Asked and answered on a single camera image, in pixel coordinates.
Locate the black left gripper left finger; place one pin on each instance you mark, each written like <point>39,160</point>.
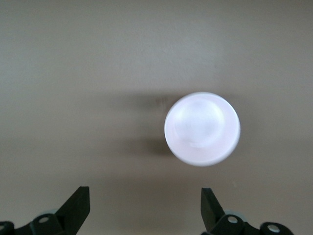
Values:
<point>66,218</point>

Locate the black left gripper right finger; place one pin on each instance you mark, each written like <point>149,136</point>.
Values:
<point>215,218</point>

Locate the pale pink bowl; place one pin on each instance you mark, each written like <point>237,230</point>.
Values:
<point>201,129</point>

